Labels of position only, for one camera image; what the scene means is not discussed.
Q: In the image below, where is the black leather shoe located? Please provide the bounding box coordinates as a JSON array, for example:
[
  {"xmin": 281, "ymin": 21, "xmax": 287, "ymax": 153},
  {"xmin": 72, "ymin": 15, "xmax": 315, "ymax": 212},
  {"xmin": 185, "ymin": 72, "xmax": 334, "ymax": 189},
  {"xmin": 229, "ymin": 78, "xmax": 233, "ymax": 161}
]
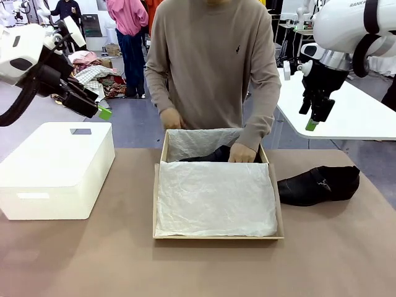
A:
[
  {"xmin": 178, "ymin": 144, "xmax": 263, "ymax": 164},
  {"xmin": 277, "ymin": 165, "xmax": 361, "ymax": 207}
]

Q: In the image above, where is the small brown cardboard box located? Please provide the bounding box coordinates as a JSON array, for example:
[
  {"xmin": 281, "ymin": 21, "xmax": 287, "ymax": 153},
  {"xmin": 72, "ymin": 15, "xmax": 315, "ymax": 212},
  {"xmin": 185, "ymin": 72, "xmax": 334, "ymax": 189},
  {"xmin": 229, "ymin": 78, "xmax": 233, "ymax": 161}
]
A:
[{"xmin": 104, "ymin": 42, "xmax": 122, "ymax": 57}]

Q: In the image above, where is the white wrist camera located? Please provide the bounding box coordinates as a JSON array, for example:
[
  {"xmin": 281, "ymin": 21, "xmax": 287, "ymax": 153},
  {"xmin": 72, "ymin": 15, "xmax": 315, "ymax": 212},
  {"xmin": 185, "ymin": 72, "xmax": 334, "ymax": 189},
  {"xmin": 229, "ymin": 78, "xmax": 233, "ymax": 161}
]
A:
[
  {"xmin": 57, "ymin": 15, "xmax": 87, "ymax": 48},
  {"xmin": 283, "ymin": 59, "xmax": 314, "ymax": 82}
]

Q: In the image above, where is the person's left hand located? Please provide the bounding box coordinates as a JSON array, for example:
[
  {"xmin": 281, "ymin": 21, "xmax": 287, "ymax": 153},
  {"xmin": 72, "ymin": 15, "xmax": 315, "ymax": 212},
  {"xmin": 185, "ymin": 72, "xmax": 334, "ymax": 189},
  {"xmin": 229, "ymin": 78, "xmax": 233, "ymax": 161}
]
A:
[{"xmin": 228, "ymin": 141, "xmax": 259, "ymax": 164}]

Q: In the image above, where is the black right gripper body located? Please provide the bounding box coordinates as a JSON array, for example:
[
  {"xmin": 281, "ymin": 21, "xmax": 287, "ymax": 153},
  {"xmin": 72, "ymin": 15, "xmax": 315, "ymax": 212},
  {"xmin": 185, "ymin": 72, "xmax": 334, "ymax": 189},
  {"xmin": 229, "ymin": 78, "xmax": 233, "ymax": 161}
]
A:
[{"xmin": 301, "ymin": 63, "xmax": 349, "ymax": 100}]

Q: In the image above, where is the white tissue paper sheet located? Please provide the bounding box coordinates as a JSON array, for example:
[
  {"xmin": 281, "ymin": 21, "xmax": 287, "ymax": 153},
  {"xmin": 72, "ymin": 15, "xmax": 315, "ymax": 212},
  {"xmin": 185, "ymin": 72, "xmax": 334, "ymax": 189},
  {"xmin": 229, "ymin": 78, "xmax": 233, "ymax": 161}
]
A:
[
  {"xmin": 155, "ymin": 160, "xmax": 278, "ymax": 238},
  {"xmin": 166, "ymin": 127, "xmax": 245, "ymax": 163}
]

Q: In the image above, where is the white plastic storage box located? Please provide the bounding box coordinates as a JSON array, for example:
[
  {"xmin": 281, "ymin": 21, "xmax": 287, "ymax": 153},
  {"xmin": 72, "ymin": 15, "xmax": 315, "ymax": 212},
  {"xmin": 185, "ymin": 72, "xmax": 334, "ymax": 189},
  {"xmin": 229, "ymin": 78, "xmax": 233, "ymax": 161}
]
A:
[{"xmin": 0, "ymin": 121, "xmax": 116, "ymax": 221}]

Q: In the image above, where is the person's left forearm beige sleeve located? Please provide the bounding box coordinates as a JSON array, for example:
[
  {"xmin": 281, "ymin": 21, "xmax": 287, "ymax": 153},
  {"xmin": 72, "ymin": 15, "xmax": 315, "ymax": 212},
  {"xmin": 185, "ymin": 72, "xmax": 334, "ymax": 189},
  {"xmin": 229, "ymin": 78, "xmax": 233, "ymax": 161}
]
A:
[{"xmin": 238, "ymin": 89, "xmax": 282, "ymax": 152}]

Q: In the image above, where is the pile of mixed clothes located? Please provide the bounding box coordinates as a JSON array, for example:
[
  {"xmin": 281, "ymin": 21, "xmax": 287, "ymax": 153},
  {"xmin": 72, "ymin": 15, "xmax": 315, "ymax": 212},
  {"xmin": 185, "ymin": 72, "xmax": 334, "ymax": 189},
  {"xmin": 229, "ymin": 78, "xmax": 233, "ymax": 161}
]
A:
[{"xmin": 51, "ymin": 50, "xmax": 128, "ymax": 106}]

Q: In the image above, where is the person's right forearm beige sleeve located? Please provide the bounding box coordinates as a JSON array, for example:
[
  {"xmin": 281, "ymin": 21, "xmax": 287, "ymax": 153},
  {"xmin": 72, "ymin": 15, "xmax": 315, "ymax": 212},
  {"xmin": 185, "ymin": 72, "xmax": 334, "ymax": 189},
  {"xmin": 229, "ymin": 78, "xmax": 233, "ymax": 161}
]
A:
[{"xmin": 144, "ymin": 61, "xmax": 174, "ymax": 114}]

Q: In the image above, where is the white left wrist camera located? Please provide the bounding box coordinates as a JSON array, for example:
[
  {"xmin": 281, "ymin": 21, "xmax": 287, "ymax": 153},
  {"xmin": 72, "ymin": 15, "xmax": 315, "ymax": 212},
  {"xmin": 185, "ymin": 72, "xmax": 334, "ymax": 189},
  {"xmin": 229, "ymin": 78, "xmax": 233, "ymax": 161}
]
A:
[{"xmin": 57, "ymin": 15, "xmax": 87, "ymax": 48}]

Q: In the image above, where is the bystander in orange top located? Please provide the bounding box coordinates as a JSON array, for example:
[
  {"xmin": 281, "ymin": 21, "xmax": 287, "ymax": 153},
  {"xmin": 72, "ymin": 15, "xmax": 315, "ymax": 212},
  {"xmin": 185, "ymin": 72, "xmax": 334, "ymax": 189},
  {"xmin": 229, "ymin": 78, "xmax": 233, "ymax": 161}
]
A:
[{"xmin": 146, "ymin": 0, "xmax": 164, "ymax": 40}]

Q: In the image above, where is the white draped cloth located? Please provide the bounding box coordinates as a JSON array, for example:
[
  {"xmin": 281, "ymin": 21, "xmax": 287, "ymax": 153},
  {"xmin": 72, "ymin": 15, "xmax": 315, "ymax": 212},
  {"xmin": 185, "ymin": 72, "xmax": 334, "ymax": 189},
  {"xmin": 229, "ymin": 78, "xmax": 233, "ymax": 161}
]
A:
[{"xmin": 369, "ymin": 55, "xmax": 396, "ymax": 78}]

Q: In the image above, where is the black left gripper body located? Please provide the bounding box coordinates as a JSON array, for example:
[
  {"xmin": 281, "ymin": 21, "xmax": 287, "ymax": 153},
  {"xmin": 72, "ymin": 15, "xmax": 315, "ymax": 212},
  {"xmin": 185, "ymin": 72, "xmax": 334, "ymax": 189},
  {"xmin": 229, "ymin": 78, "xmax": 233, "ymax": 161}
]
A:
[{"xmin": 32, "ymin": 63, "xmax": 74, "ymax": 101}]

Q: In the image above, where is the person's torso beige sweater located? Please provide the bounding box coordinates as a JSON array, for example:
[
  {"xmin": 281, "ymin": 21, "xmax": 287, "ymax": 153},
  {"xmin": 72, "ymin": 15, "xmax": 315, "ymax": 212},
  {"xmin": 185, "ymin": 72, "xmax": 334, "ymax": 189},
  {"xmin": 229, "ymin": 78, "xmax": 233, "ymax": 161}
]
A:
[{"xmin": 144, "ymin": 0, "xmax": 282, "ymax": 131}]

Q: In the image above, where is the bystander in black clothes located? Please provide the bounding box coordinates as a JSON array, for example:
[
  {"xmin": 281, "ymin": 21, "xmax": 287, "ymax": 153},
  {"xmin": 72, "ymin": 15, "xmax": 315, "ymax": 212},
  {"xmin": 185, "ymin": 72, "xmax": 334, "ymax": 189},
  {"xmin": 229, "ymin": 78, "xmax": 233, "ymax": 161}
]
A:
[{"xmin": 50, "ymin": 0, "xmax": 84, "ymax": 53}]

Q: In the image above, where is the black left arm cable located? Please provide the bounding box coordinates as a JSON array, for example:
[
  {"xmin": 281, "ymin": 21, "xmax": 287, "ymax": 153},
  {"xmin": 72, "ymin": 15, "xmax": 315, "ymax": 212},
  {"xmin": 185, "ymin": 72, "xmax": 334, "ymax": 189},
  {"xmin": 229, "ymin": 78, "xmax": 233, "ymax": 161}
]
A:
[{"xmin": 0, "ymin": 33, "xmax": 72, "ymax": 127}]

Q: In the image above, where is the white round-cornered table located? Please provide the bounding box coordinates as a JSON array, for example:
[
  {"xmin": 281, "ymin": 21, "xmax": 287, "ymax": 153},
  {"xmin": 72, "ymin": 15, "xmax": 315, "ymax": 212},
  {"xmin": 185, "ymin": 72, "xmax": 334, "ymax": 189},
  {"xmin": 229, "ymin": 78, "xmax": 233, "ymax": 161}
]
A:
[{"xmin": 276, "ymin": 67, "xmax": 396, "ymax": 149}]

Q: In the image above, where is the bystander in dark trousers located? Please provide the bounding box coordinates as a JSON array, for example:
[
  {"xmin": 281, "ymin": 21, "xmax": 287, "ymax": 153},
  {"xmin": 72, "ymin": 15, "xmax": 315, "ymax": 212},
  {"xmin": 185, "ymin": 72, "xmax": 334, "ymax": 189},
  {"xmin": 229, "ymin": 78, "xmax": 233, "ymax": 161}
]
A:
[{"xmin": 381, "ymin": 80, "xmax": 396, "ymax": 113}]

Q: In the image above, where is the cardboard shoe box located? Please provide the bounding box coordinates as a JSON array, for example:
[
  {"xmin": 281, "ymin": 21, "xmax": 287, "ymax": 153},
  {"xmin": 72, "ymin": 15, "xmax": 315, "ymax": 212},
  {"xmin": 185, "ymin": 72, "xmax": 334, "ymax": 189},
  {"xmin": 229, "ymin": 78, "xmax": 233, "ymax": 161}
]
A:
[{"xmin": 152, "ymin": 127, "xmax": 285, "ymax": 241}]

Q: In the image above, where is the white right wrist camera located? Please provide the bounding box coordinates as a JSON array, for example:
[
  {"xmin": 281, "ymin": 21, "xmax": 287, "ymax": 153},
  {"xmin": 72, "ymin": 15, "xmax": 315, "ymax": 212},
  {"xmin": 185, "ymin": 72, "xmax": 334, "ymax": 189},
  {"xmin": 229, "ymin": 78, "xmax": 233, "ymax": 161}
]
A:
[{"xmin": 283, "ymin": 59, "xmax": 314, "ymax": 82}]

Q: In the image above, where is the black background workbench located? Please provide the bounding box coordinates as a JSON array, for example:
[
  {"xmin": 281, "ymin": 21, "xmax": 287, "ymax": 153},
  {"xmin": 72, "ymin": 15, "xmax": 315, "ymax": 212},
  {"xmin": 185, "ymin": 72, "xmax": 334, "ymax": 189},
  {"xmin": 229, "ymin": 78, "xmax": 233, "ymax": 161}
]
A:
[{"xmin": 275, "ymin": 18, "xmax": 316, "ymax": 67}]

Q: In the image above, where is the person's right hand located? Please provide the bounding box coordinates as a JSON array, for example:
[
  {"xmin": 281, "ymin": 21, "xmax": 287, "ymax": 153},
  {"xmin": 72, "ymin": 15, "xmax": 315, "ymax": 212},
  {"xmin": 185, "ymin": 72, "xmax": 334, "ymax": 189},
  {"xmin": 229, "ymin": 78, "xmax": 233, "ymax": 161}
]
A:
[{"xmin": 159, "ymin": 106, "xmax": 187, "ymax": 130}]

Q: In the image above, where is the bystander in pink jacket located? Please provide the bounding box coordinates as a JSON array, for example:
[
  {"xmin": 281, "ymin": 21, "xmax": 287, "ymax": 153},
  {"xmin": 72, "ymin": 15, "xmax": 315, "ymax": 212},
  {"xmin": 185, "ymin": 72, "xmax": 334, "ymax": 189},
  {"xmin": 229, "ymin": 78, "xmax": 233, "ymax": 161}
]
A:
[{"xmin": 106, "ymin": 0, "xmax": 150, "ymax": 99}]

